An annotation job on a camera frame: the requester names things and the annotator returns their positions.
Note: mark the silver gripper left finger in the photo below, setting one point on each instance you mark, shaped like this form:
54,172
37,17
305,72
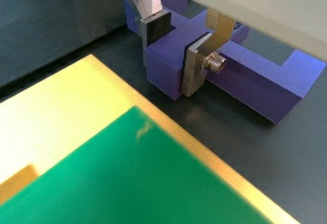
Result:
152,20

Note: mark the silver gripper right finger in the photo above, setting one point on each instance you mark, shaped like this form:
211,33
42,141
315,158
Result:
203,56

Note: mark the yellow board base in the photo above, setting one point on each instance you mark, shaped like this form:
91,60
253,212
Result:
50,119

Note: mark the green bar block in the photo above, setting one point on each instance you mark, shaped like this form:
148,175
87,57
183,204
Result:
131,176

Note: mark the purple E-shaped block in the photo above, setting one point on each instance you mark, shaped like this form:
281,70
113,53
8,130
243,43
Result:
265,86

